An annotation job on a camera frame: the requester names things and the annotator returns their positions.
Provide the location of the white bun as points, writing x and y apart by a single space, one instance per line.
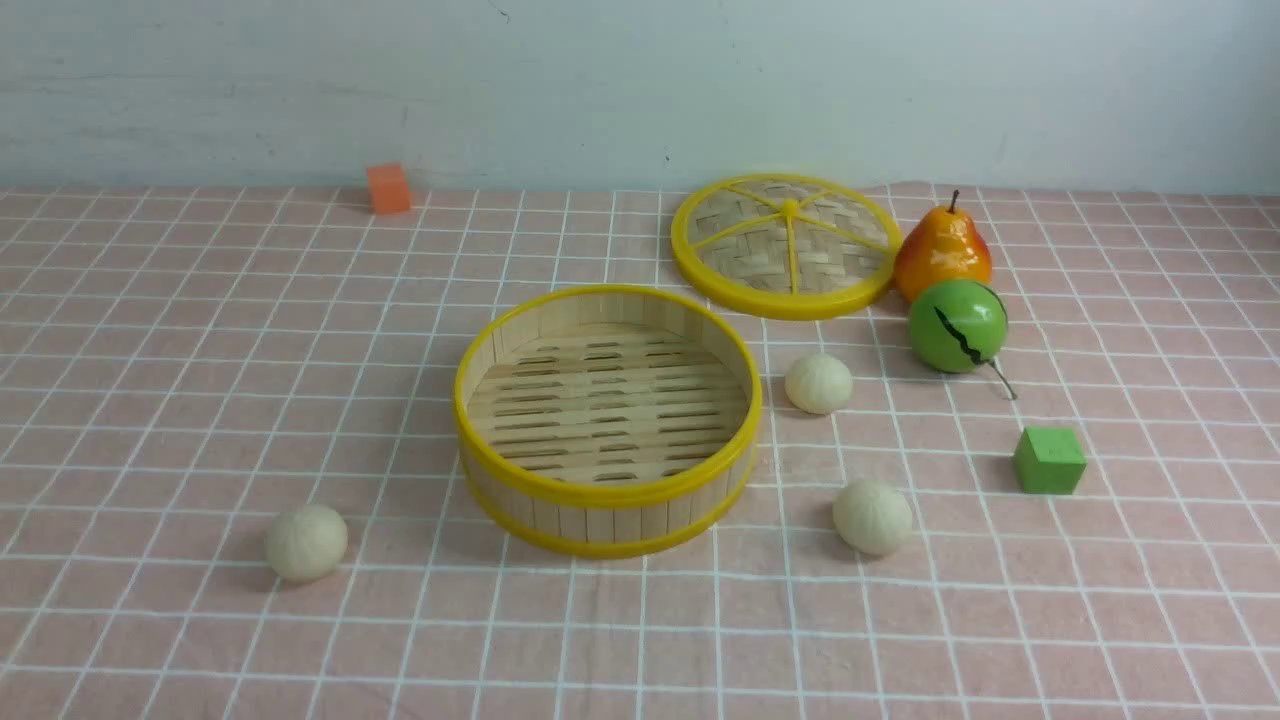
306 544
872 517
818 384

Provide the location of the yellow bamboo steamer tray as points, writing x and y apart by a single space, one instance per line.
607 421

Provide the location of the yellow woven steamer lid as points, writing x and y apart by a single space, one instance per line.
785 247

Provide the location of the orange cube block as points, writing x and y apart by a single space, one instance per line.
389 189

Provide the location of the green toy watermelon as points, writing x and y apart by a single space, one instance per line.
958 325

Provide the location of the orange yellow toy pear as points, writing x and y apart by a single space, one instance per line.
945 244

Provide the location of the green cube block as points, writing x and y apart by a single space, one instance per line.
1049 460

